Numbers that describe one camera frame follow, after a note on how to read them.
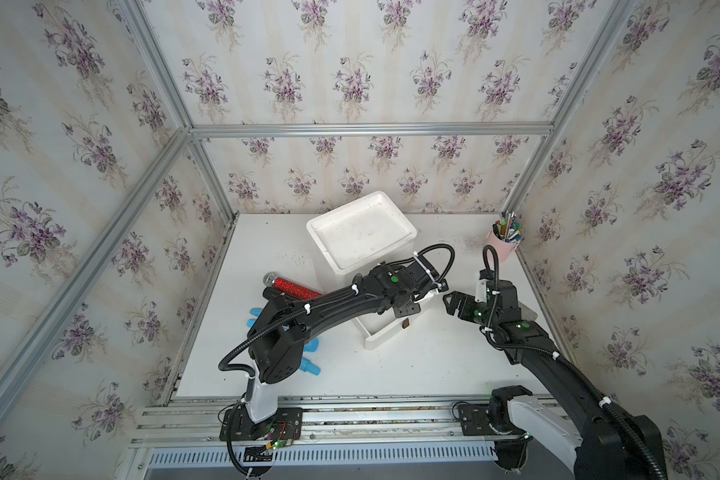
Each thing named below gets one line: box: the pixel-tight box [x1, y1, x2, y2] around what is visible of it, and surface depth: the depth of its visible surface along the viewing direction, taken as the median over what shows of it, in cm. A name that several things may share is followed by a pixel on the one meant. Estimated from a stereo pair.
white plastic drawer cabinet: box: [306, 191, 417, 295], surface depth 85 cm
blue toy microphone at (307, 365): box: [299, 357, 321, 376], surface depth 83 cm
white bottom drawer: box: [354, 306, 427, 350], surface depth 85 cm
